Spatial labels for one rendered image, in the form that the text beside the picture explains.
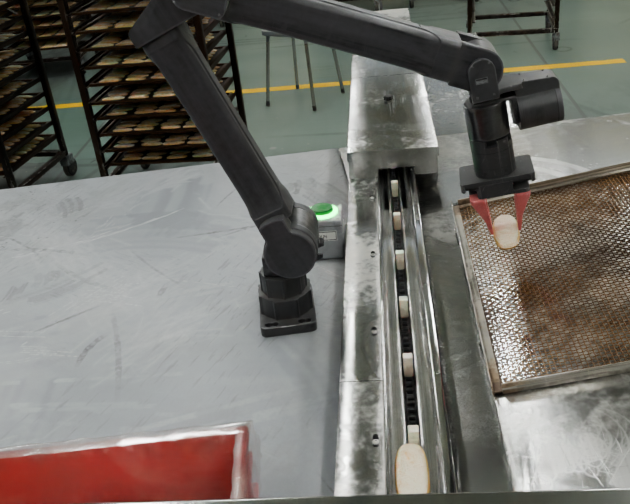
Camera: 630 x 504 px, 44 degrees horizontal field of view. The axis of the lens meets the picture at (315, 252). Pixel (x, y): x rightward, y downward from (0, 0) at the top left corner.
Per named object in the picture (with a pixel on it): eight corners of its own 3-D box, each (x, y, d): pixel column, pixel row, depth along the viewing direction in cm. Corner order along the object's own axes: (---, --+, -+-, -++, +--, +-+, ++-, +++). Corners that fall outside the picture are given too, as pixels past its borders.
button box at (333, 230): (309, 256, 146) (302, 203, 140) (351, 254, 145) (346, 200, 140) (306, 279, 139) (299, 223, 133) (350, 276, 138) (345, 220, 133)
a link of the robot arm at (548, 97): (457, 45, 107) (465, 63, 99) (543, 24, 105) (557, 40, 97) (472, 126, 112) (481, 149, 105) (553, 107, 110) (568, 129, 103)
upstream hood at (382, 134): (356, 34, 266) (354, 9, 262) (409, 30, 264) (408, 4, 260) (349, 186, 157) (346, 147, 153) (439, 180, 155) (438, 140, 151)
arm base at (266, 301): (260, 296, 129) (261, 338, 118) (253, 253, 125) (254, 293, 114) (312, 289, 129) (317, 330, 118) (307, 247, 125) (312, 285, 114)
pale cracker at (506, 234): (491, 219, 120) (490, 213, 119) (516, 215, 119) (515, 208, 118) (495, 252, 111) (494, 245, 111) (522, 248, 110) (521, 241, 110)
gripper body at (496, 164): (536, 184, 107) (529, 134, 103) (462, 197, 109) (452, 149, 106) (531, 165, 112) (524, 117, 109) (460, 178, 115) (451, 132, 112)
